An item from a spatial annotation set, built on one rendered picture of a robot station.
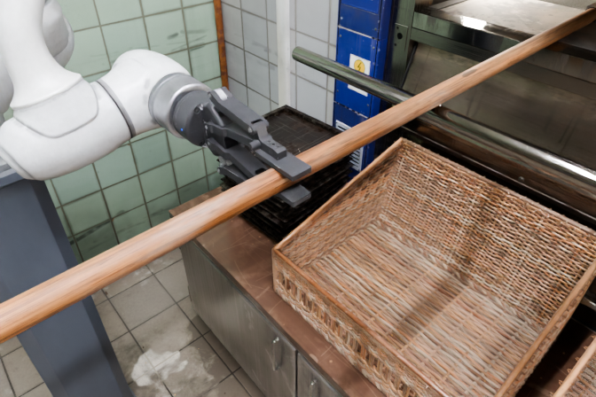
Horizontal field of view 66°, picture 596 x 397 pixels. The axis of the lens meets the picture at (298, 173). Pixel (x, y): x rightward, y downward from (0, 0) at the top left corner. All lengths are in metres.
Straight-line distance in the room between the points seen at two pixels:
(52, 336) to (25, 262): 0.25
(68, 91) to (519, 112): 0.90
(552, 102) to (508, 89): 0.10
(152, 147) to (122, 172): 0.15
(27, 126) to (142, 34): 1.11
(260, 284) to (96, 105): 0.69
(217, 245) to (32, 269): 0.46
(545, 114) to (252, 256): 0.80
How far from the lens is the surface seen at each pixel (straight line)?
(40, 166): 0.72
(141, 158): 1.95
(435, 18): 1.18
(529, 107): 1.13
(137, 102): 0.73
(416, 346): 1.14
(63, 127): 0.71
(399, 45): 1.26
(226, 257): 1.30
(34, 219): 1.11
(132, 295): 2.06
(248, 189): 0.51
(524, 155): 0.71
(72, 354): 1.41
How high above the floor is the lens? 1.51
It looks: 36 degrees down
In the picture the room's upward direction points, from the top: straight up
